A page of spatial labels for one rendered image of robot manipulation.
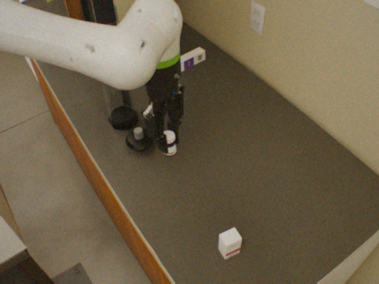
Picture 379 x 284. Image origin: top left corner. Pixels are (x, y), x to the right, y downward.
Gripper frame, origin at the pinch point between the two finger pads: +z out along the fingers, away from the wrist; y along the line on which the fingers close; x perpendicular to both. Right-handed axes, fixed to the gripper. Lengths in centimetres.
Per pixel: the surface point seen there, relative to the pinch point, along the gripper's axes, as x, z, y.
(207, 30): -41, 18, -71
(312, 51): 15, -4, -54
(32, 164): -131, 113, 3
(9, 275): -24, 34, 53
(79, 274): -46, 110, 32
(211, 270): 26.8, 17.4, 16.4
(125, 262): -33, 112, 11
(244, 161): 13.7, 18.0, -18.0
